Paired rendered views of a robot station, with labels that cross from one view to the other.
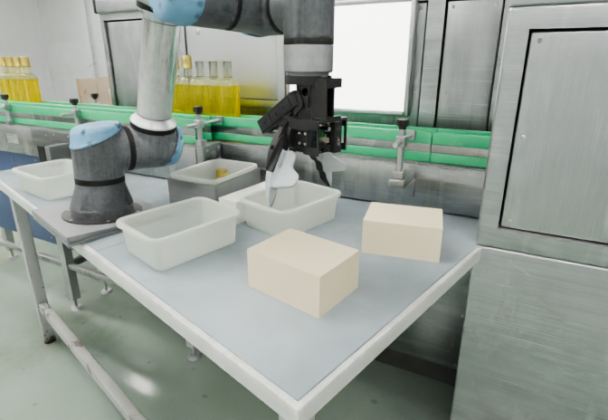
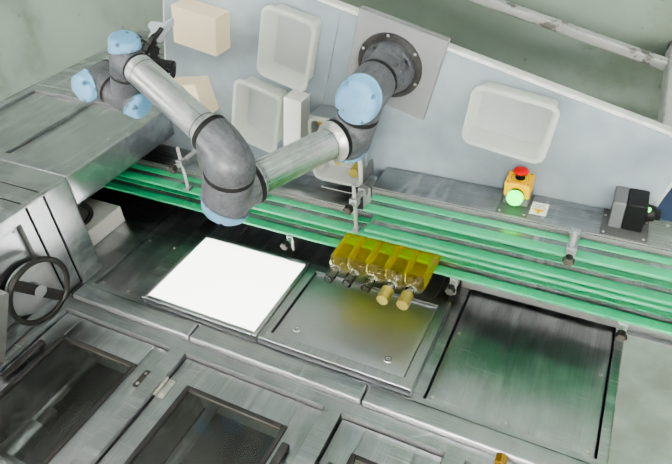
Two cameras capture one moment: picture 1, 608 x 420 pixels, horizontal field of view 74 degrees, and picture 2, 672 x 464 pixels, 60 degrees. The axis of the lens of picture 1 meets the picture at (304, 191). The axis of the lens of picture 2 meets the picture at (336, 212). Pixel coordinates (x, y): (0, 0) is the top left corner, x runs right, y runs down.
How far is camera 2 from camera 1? 1.84 m
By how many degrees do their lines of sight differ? 57
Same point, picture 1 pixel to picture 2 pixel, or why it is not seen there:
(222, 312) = not seen: outside the picture
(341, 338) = not seen: outside the picture
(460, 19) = (130, 282)
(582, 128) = (83, 137)
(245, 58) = (333, 314)
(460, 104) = (169, 239)
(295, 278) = (188, 7)
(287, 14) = (101, 67)
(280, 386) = not seen: outside the picture
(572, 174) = (102, 126)
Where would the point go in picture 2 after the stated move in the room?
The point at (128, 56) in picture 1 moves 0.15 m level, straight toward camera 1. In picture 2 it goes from (554, 394) to (513, 356)
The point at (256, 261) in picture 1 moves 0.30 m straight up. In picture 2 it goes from (211, 15) to (144, 51)
